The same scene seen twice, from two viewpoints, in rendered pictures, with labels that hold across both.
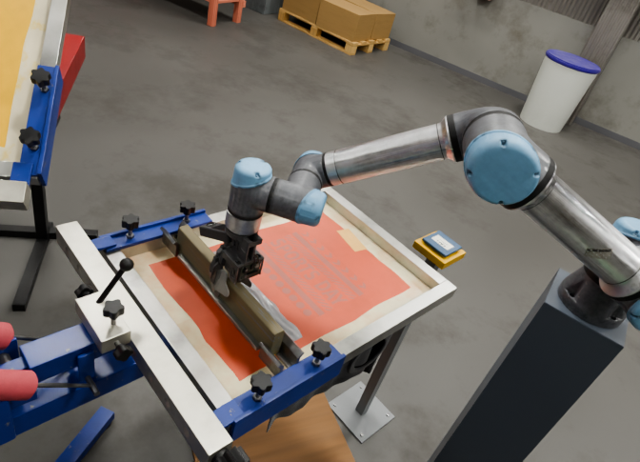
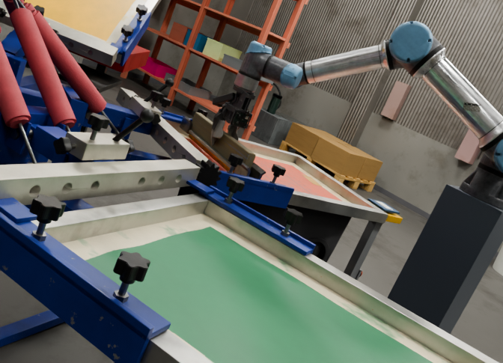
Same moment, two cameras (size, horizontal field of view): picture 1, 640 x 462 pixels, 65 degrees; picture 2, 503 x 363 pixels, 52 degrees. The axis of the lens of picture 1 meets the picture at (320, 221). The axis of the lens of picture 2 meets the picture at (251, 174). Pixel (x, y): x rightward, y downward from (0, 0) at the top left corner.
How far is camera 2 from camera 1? 0.99 m
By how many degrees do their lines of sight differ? 25
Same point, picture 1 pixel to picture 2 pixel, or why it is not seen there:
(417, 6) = (403, 161)
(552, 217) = (441, 78)
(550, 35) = not seen: outside the picture
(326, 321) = not seen: hidden behind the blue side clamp
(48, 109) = (138, 27)
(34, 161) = (123, 46)
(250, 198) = (255, 60)
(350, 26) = (340, 161)
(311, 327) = not seen: hidden behind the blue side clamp
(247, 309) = (233, 144)
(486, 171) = (400, 39)
